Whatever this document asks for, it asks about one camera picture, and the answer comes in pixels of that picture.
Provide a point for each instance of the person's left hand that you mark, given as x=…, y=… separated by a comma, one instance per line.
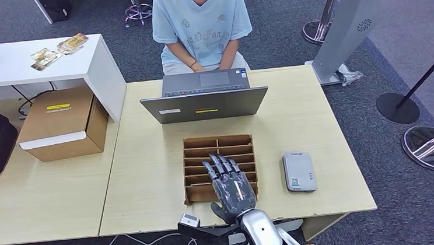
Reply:
x=227, y=65

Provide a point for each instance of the wooden desk leg panel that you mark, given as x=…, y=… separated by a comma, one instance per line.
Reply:
x=322, y=227

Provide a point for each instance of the person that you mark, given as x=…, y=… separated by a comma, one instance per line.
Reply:
x=201, y=22

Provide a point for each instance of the brown cardboard box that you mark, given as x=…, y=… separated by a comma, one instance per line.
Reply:
x=58, y=126

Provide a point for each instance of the person's left forearm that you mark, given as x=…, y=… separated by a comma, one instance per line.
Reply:
x=230, y=50

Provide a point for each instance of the person's right hand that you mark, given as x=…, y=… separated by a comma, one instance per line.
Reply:
x=198, y=68

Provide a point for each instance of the silver kiosk stand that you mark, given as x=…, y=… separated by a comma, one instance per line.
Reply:
x=348, y=18

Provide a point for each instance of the wooden slotted card organizer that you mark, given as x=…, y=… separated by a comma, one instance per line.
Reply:
x=199, y=196

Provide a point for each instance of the black floor cabinet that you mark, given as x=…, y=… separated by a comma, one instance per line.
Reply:
x=54, y=6

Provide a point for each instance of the chrome stool base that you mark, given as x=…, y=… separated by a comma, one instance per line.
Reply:
x=139, y=11

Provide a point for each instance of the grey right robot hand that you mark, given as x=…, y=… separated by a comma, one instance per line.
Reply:
x=234, y=194

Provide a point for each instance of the black stanchion with round base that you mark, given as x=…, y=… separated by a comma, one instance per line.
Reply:
x=398, y=108

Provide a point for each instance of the person's right forearm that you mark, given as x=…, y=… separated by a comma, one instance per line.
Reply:
x=184, y=52

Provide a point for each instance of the grey card reader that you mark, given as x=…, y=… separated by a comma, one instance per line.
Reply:
x=299, y=171

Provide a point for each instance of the white side desk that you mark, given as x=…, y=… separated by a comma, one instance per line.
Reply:
x=3, y=72

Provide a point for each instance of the grey laptop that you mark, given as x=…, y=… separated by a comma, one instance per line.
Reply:
x=204, y=107

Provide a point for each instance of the chrome stanchion post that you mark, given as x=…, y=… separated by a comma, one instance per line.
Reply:
x=316, y=34

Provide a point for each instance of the crumpled clear plastic bag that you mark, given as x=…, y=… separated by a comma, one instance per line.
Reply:
x=349, y=76

